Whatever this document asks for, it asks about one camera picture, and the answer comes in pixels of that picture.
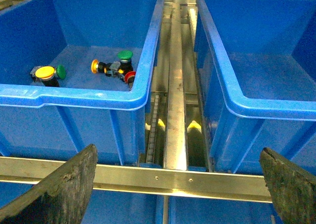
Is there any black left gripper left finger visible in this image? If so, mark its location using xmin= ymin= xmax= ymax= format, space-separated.
xmin=0 ymin=144 xmax=98 ymax=224

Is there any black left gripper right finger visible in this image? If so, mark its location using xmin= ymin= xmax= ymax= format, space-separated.
xmin=259 ymin=147 xmax=316 ymax=224

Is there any yellow push button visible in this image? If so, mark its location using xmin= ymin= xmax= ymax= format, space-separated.
xmin=35 ymin=66 xmax=60 ymax=88
xmin=91 ymin=59 xmax=120 ymax=77

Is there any lower left blue bin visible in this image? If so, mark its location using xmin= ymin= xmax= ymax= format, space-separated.
xmin=5 ymin=190 xmax=163 ymax=224

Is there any steel front shelf beam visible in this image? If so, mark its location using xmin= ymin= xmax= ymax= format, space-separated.
xmin=0 ymin=157 xmax=272 ymax=203

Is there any left white roller track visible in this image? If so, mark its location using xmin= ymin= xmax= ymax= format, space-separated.
xmin=146 ymin=94 xmax=160 ymax=164

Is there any lower right blue bin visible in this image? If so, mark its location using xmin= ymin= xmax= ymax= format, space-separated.
xmin=169 ymin=196 xmax=282 ymax=224

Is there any lying green push button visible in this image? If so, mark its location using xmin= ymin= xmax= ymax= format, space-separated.
xmin=30 ymin=64 xmax=67 ymax=83

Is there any left blue plastic bin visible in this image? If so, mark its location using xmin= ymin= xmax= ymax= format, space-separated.
xmin=0 ymin=0 xmax=164 ymax=165

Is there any blue plastic bin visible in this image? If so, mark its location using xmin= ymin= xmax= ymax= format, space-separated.
xmin=194 ymin=0 xmax=316 ymax=175
xmin=0 ymin=0 xmax=164 ymax=165

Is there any lying yellow push button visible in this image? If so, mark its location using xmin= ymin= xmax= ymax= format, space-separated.
xmin=91 ymin=59 xmax=120 ymax=77

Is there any lying red push button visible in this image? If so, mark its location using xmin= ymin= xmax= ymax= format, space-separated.
xmin=124 ymin=71 xmax=136 ymax=90

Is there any right blue plastic bin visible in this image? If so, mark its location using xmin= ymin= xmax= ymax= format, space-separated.
xmin=194 ymin=0 xmax=316 ymax=175

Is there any upright green push button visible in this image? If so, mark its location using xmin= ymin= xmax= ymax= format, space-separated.
xmin=117 ymin=50 xmax=133 ymax=73

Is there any steel divider rail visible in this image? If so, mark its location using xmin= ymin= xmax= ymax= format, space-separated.
xmin=163 ymin=3 xmax=188 ymax=171

